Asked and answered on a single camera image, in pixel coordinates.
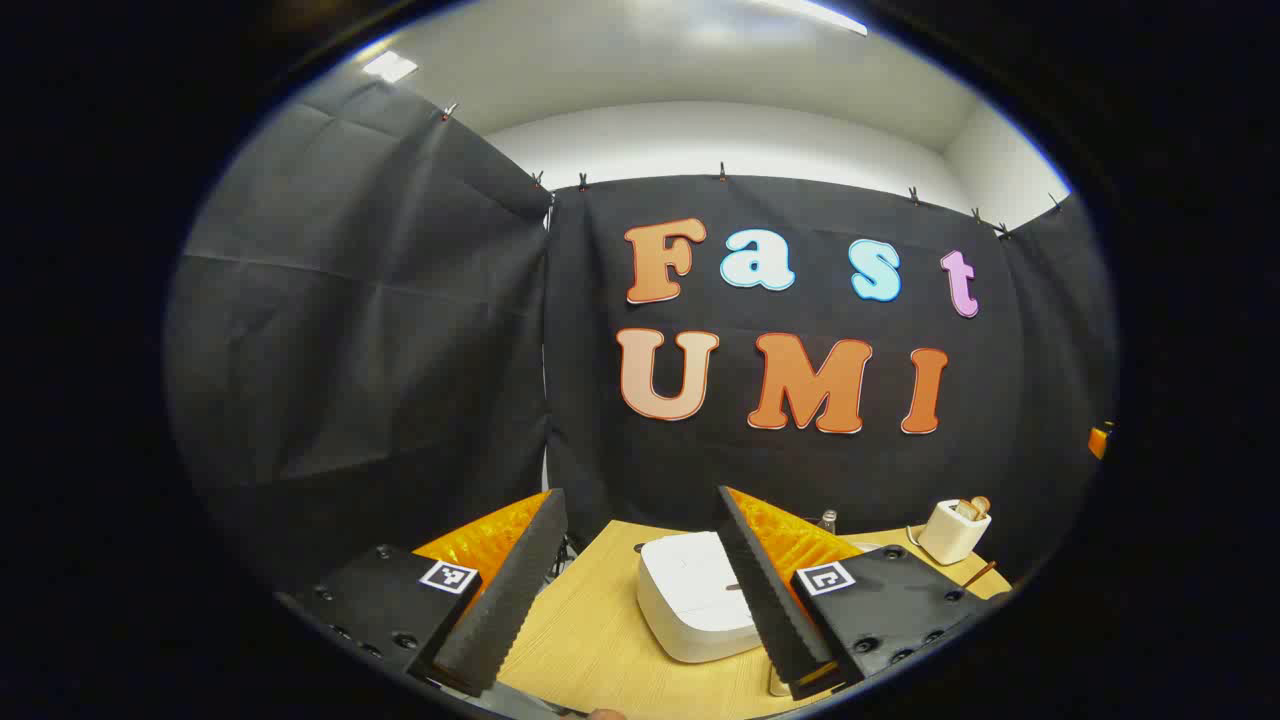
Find long ceiling light strip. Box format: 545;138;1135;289
760;0;869;37

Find black backdrop cloth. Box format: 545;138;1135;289
165;80;1119;601

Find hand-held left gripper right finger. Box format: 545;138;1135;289
716;485;1013;701

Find white rice cooker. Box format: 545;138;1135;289
636;531;766;664

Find ceiling light panel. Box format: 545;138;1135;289
362;50;419;84

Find white toaster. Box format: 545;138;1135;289
917;498;993;567

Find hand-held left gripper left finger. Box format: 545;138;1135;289
275;488;569;698

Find row of black cloth clips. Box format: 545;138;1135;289
440;100;1066;241

